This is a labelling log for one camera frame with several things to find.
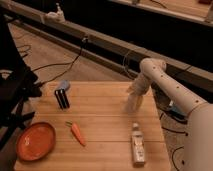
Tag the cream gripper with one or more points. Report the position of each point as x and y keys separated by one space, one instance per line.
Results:
x=139 y=99

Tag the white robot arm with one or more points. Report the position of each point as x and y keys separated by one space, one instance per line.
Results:
x=198 y=148

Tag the black eraser block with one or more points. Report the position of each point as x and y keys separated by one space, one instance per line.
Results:
x=62 y=99

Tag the blue power box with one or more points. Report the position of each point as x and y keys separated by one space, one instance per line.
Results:
x=174 y=109

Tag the white plastic bottle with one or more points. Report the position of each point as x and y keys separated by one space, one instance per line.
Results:
x=137 y=142

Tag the orange toy carrot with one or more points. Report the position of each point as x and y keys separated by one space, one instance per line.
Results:
x=76 y=132

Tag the blue grey small object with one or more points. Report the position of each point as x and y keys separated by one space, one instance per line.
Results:
x=65 y=85

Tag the orange plate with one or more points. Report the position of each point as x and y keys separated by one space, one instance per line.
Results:
x=37 y=141

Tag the black stand left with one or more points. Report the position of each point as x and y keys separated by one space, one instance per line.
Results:
x=16 y=88

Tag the long metal rail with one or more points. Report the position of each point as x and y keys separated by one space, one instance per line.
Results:
x=119 y=31

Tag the white object on rail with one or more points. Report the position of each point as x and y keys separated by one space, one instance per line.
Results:
x=58 y=15

